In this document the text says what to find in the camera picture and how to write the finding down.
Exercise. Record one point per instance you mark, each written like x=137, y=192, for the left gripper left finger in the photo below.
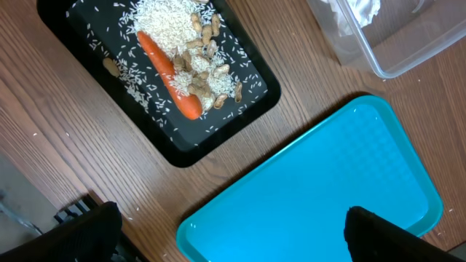
x=92, y=236

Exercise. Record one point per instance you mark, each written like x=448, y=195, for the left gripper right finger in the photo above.
x=371, y=238

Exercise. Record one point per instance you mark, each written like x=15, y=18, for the orange carrot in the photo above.
x=190, y=106

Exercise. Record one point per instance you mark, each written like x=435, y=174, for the white tissue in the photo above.
x=364, y=12

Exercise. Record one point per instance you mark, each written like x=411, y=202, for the black waste tray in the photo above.
x=99, y=35

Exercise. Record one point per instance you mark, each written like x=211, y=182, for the teal serving tray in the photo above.
x=293, y=206

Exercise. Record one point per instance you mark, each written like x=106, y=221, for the clear plastic bin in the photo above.
x=404, y=34

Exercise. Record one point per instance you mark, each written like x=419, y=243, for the food scraps pile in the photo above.
x=177, y=27

